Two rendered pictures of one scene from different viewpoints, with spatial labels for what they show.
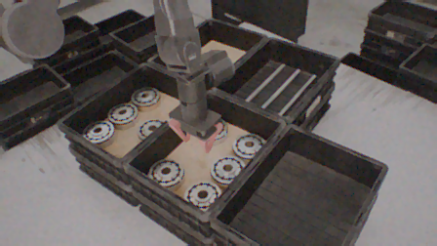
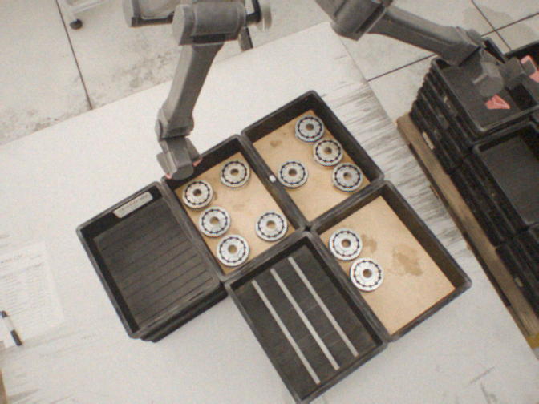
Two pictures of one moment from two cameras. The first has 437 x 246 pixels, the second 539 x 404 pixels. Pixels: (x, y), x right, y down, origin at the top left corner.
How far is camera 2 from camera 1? 1.25 m
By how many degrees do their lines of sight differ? 58
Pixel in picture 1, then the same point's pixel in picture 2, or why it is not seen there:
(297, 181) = (184, 277)
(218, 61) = (172, 161)
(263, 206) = (173, 239)
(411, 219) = (133, 378)
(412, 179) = not seen: outside the picture
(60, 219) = (262, 109)
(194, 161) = (244, 202)
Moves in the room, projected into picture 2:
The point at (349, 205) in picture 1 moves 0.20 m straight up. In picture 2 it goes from (141, 306) to (119, 296)
